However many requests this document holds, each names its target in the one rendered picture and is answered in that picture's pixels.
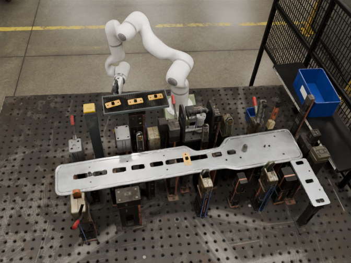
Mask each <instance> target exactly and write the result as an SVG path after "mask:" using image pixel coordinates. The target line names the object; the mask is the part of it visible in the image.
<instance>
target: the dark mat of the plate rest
mask: <svg viewBox="0 0 351 263"><path fill-rule="evenodd" d="M160 93H162V95H163V98H162V99H156V100H149V98H148V95H153V94H160ZM138 98H142V99H143V103H139V104H132V105H129V104H128V100H132V99H138ZM116 100H120V102H121V105H117V106H114V107H110V108H106V105H105V104H106V103H109V102H112V101H116ZM103 105H104V113H111V112H119V111H127V110H135V109H143V108H148V107H156V106H164V105H168V101H167V97H166V94H165V90H160V91H151V92H143V93H135V94H126V95H117V96H112V97H104V98H103Z"/></svg>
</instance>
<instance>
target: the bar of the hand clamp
mask: <svg viewBox="0 0 351 263"><path fill-rule="evenodd" d="M265 108H267V104H266V100H265V99H264V100H261V99H260V100H259V104H258V109H257V112H256V117H255V120H256V125H257V123H258V118H259V119H260V122H259V124H260V125H261V124H262V119H263V115H264V111H265Z"/></svg>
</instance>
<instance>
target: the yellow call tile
mask: <svg viewBox="0 0 351 263"><path fill-rule="evenodd" d="M91 112H95V104H94V103H91V104H84V113H91Z"/></svg>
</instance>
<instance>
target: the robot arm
mask: <svg viewBox="0 0 351 263"><path fill-rule="evenodd" d="M105 32H106V36H107V40H108V44H109V48H110V51H111V55H110V56H109V57H108V58H107V60H106V62H105V69H106V73H107V75H108V76H109V77H114V83H113V87H112V90H111V92H113V93H114V95H115V94H121V93H122V89H123V85H124V84H125V82H126V79H127V76H128V73H129V71H130V65H129V63H127V62H120V63H119V65H118V66H112V63H115V62H119V61H122V60H124V58H125V52H124V47H123V42H127V41H129V40H131V39H132V38H133V37H134V36H135V35H136V34H137V33H138V32H139V33H140V35H141V37H142V43H143V47H144V48H145V49H146V50H147V51H148V52H149V53H150V54H151V55H153V56H154V57H155V58H157V59H161V60H164V59H167V60H170V61H172V62H173V64H172V65H171V67H170V68H169V70H168V72H167V74H166V82H167V83H168V84H169V85H171V96H172V95H174V98H175V108H176V112H177V115H178V117H179V105H180V104H183V106H184V109H185V106H189V105H193V104H192V101H191V100H190V99H189V82H188V80H187V79H186V78H187V76H188V75H189V73H190V72H191V70H192V68H193V65H194V62H193V58H192V57H191V56H190V55H188V54H186V53H184V52H181V51H178V50H175V49H172V48H170V47H168V46H166V45H165V44H164V43H163V42H162V41H161V40H159V39H158V38H157V37H156V36H155V35H154V33H153V31H152V29H151V27H150V24H149V21H148V19H147V17H146V16H145V15H144V14H143V13H141V12H139V11H135V12H133V13H131V14H130V15H129V16H128V17H127V18H126V19H125V20H124V21H123V22H122V24H120V23H119V22H118V21H117V20H110V21H108V22H107V24H106V26H105ZM168 101H169V104H170V107H168V108H166V109H167V111H168V112H169V113H170V114H171V115H173V116H174V108H173V105H172V100H171V98H170V99H169V100H168Z"/></svg>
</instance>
